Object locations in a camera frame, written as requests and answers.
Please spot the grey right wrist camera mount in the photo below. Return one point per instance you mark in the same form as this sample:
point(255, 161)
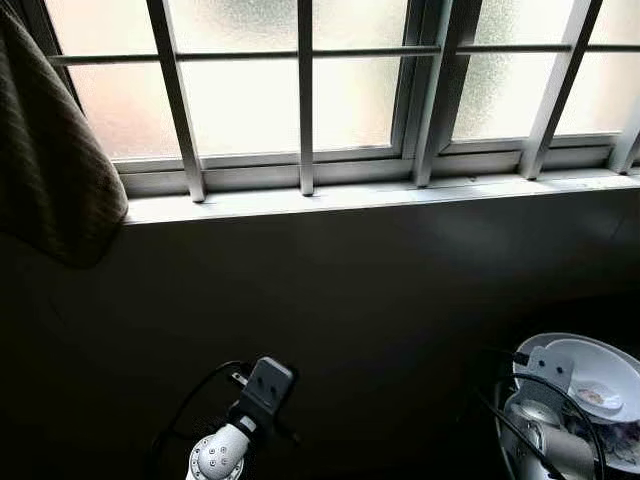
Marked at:
point(548, 368)

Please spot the brown striped towel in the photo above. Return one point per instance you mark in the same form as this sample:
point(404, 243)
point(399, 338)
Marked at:
point(50, 170)

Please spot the white floral plate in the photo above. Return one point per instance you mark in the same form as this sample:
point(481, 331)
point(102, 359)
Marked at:
point(622, 445)

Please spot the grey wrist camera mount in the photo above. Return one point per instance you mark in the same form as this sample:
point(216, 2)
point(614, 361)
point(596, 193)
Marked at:
point(548, 368)
point(268, 388)

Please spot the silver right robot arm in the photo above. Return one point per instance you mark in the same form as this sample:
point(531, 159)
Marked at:
point(540, 440)

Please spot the white window sill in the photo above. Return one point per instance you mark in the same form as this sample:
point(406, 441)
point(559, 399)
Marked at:
point(350, 195)

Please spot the frosted glass window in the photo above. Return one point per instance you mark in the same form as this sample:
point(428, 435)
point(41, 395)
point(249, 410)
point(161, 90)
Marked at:
point(250, 176)

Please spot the white window grille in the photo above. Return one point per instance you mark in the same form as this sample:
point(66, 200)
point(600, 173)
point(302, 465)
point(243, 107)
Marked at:
point(305, 100)

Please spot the small white bowl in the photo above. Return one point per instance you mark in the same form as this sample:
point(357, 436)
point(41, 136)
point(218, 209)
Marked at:
point(600, 365)

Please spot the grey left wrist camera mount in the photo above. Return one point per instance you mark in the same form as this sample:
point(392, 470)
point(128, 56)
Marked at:
point(268, 388)

